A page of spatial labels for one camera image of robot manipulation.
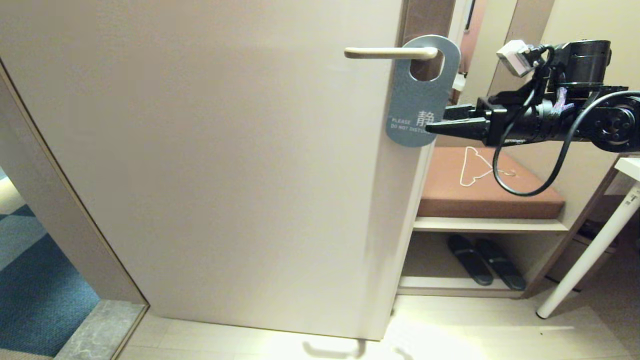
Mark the grey marble door threshold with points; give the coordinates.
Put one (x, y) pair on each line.
(100, 330)

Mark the beige room door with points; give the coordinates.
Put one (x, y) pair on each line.
(200, 150)

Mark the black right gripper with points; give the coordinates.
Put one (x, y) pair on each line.
(500, 125)

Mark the white table leg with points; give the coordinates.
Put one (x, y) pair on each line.
(585, 260)

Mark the brown leather bench cushion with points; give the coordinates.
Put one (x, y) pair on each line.
(450, 200)

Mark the white table top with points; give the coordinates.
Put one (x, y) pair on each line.
(630, 167)

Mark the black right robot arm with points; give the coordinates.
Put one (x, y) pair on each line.
(590, 65)

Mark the blue patterned hallway carpet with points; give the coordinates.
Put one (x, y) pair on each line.
(40, 290)

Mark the beige wooden bench shelf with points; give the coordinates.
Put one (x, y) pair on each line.
(490, 225)

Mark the black slipper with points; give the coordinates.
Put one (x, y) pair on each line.
(502, 267)
(470, 262)

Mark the grey do-not-disturb door sign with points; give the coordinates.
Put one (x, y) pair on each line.
(415, 100)

